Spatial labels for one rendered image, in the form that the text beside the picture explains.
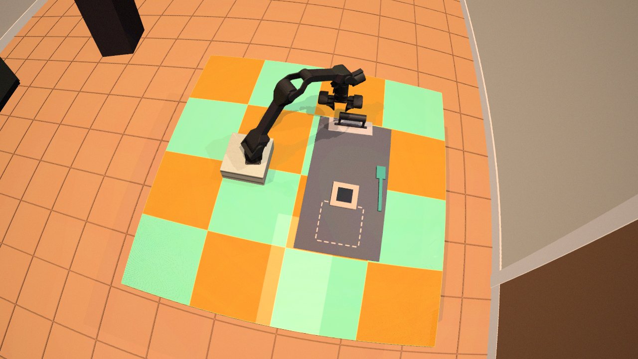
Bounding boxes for peach square tile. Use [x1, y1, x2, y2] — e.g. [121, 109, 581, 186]
[330, 181, 359, 209]

